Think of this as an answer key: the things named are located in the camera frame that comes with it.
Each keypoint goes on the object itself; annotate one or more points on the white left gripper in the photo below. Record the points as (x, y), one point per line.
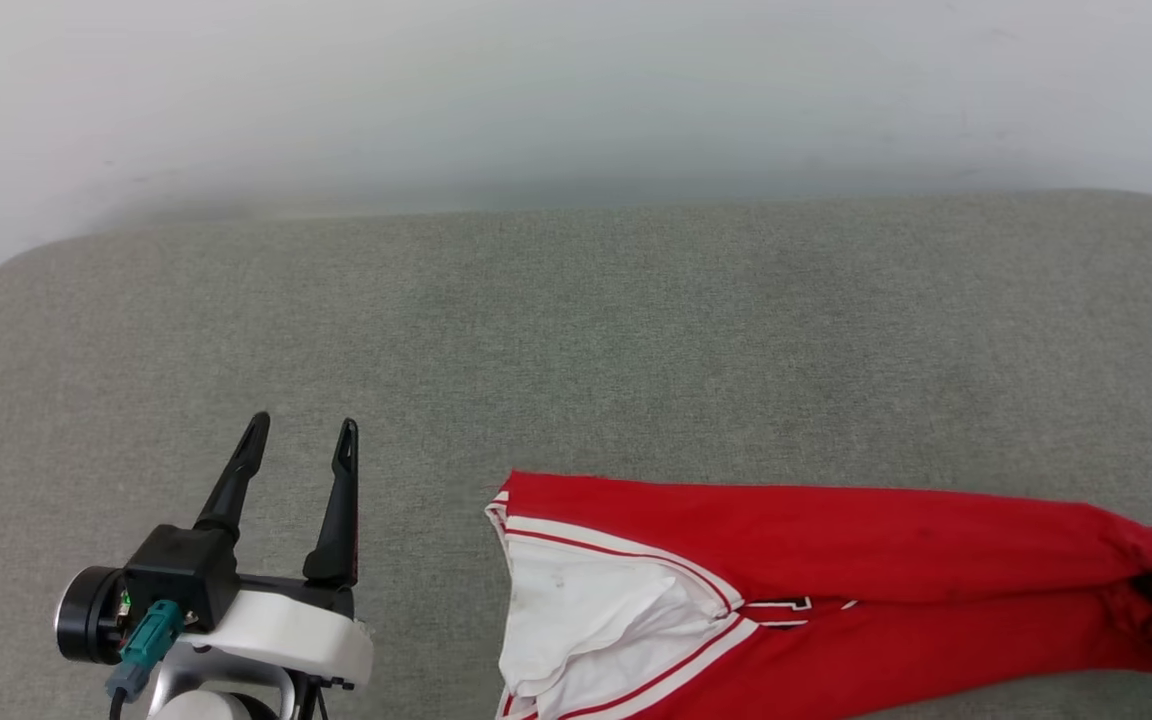
(296, 630)

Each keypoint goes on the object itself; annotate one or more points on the red white basketball jersey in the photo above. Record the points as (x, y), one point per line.
(836, 540)

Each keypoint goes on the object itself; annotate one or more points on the grey fabric sofa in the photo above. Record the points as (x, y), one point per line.
(586, 350)

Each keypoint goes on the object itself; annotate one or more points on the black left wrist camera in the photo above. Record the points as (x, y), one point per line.
(181, 565)

